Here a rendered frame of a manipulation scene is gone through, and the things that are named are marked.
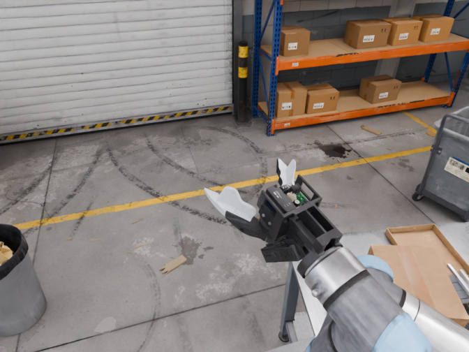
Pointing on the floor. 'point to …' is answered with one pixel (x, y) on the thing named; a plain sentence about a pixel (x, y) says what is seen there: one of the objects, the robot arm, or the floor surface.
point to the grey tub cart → (449, 165)
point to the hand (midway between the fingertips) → (241, 175)
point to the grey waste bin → (20, 299)
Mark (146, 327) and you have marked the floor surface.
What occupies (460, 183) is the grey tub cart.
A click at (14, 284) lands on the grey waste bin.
